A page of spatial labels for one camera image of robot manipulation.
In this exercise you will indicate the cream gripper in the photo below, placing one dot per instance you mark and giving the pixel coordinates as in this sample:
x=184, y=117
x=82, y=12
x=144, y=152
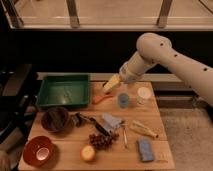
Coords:
x=113, y=82

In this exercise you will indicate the blue grey cloth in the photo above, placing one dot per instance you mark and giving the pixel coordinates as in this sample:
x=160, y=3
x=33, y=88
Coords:
x=111, y=123

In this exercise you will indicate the dark small object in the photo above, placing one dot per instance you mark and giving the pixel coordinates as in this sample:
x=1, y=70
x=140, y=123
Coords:
x=77, y=120

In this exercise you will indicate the dark chair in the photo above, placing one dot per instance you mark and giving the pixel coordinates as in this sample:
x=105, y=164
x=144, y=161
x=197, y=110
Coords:
x=17, y=94

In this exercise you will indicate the bunch of red grapes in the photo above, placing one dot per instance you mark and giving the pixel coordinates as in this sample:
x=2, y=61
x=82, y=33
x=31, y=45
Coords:
x=102, y=142

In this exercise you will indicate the dark purple bowl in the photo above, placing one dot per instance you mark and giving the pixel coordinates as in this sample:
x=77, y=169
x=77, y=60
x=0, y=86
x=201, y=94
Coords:
x=55, y=119

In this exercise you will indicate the blue plastic cup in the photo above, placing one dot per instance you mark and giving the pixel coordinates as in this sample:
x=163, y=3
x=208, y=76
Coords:
x=123, y=100

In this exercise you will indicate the red yellow apple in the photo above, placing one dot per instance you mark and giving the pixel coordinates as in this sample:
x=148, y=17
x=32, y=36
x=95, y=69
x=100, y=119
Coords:
x=87, y=153

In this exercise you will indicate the red bowl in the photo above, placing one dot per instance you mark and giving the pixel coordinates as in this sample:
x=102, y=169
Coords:
x=38, y=150

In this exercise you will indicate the metal spoon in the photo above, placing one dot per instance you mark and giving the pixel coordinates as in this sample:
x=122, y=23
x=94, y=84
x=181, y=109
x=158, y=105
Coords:
x=125, y=136

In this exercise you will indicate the white cup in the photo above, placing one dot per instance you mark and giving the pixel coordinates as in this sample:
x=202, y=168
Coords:
x=143, y=95

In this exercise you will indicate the black handled knife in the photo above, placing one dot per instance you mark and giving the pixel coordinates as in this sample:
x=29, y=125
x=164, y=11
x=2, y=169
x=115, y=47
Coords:
x=96, y=125

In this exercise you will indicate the green plastic tray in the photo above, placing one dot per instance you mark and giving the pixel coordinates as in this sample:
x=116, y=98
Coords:
x=71, y=91

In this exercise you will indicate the blue sponge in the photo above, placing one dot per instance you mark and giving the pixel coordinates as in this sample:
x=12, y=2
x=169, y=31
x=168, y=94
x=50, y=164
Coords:
x=145, y=150

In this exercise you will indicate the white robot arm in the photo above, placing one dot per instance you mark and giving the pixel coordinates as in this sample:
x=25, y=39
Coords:
x=152, y=49

